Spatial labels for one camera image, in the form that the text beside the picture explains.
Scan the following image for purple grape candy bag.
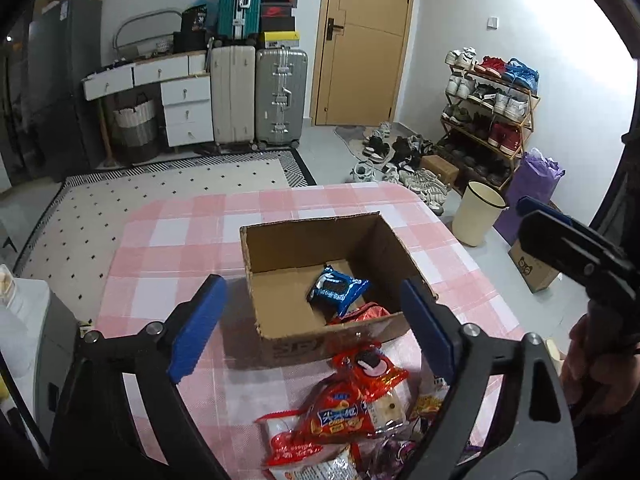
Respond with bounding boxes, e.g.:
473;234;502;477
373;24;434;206
360;437;416;480

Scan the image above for clear cake bread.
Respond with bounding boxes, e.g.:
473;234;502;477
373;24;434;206
367;389;407;436

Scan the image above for red white balloon glue pack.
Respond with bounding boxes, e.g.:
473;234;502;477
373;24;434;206
255;410;322;468

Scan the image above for red triangular chips bag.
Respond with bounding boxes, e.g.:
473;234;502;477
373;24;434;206
294;374;376;443

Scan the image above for blue oreo pack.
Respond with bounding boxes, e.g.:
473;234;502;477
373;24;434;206
306;264;370;315

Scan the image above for white grey snack bag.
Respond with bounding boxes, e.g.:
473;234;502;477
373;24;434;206
409;370;449;420

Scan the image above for red snack pack front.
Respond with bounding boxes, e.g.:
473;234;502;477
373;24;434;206
329;301;390;325

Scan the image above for large white red snack bag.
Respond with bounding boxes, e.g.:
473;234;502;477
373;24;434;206
268;448;360;480

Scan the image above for person's right hand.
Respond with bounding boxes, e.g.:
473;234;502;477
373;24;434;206
560;314;639;414

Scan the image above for purple gift bag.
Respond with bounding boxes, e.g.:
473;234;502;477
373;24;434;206
494;148;565;245

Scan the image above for cream trash bin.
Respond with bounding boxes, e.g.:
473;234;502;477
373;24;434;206
451;181;508;247

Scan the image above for brown paper cat bag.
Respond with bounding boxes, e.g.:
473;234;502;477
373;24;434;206
509;240;559;294

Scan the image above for small cardboard box floor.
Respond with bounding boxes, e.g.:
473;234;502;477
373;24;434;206
420;155;460;185

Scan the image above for wooden shoe rack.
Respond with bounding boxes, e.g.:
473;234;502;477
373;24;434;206
434;47;540;193

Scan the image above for grey side cabinet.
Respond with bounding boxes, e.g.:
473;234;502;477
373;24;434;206
1;278;78;440

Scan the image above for dotted cream rug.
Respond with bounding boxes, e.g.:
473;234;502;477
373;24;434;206
14;150;316;321

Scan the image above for pink plaid tablecloth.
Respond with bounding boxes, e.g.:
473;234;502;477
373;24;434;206
96;183;523;479

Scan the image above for SF cardboard box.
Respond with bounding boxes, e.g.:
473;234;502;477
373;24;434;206
240;212;425;366

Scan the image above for wooden door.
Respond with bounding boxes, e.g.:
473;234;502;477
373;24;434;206
310;0;413;126

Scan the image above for silver suitcase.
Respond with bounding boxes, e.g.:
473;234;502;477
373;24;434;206
255;47;308;148

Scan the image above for stacked shoe boxes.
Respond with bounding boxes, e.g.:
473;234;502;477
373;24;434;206
259;0;299;49

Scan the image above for woven laundry basket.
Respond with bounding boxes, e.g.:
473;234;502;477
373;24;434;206
113;92;160;164

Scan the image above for beige suitcase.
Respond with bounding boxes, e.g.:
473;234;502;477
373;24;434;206
209;46;257;151

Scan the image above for white drawer desk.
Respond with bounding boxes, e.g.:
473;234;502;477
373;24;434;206
82;51;214;148

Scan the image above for dark grey refrigerator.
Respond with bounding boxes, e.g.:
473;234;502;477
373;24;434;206
23;0;105;181

